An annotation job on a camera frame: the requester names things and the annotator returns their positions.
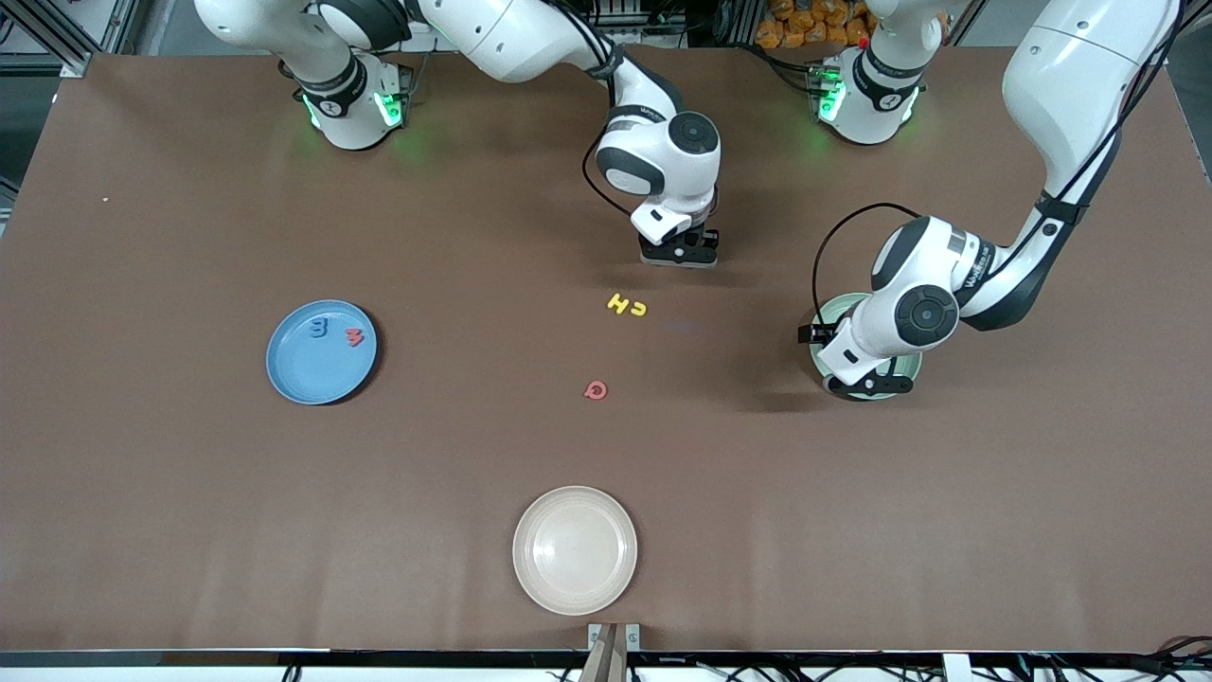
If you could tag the red foam letter Q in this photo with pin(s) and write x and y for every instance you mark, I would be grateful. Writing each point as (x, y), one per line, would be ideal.
(587, 390)

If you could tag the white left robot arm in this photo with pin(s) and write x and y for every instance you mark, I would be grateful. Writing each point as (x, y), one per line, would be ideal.
(1070, 76)

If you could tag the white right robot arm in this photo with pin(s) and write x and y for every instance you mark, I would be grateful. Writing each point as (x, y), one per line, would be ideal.
(511, 38)

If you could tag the grey equipment rack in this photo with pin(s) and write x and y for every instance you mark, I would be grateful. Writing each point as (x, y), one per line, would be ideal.
(653, 19)

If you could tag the beige plate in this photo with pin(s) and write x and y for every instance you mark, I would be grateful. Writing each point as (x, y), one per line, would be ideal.
(575, 549)

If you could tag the yellow foam letter H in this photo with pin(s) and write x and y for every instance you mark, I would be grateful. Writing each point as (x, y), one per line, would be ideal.
(618, 303)

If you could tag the brown table cover sheet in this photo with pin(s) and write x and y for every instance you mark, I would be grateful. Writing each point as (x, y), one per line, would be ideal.
(237, 521)

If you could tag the black table edge rail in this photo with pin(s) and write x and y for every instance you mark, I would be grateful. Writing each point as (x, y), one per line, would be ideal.
(426, 658)

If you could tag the blue foam letter E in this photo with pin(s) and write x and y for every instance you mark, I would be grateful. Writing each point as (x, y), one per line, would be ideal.
(323, 329)

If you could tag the blue plate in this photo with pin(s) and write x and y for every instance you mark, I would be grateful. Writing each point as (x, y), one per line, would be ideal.
(317, 369)

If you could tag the orange bag pile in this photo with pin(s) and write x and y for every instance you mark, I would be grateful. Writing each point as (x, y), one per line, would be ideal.
(786, 33)

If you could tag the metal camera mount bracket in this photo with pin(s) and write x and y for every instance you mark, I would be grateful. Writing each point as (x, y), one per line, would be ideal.
(606, 658)

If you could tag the pale green plate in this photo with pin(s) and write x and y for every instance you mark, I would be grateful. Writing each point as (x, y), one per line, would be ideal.
(847, 308)

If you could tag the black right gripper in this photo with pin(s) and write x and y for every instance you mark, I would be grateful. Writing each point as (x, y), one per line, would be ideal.
(711, 242)

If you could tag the red foam letter m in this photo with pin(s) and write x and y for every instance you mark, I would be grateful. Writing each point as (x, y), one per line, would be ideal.
(355, 337)

